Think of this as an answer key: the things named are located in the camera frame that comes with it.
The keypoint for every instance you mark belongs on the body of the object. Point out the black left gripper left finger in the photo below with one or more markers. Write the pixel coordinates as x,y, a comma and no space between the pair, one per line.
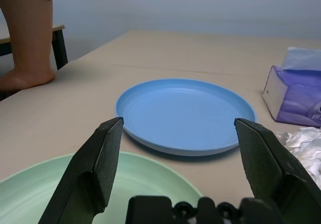
85,171

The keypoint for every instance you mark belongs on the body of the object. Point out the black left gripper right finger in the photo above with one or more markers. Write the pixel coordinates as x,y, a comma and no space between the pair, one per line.
270,163

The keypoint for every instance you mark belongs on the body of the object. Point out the white tissue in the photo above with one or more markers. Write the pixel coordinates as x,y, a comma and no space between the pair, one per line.
306,143

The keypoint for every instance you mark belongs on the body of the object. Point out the green plastic plate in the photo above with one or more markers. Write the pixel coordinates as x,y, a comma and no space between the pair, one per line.
140,173

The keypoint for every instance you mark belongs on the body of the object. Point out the bystander bare forearm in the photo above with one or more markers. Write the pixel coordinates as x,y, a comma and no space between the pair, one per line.
27,33

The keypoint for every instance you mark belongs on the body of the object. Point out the bystander hand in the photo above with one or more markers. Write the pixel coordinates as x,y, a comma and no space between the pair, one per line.
25,81

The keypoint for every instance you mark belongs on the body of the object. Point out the purple tissue pack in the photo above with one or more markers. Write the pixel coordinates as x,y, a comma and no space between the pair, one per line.
296,96

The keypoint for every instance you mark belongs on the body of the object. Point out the blue plastic plate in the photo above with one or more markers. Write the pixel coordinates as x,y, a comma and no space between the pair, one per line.
185,113

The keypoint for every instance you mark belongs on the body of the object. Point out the beige side table black legs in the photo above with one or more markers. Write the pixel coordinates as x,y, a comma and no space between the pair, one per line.
60,50

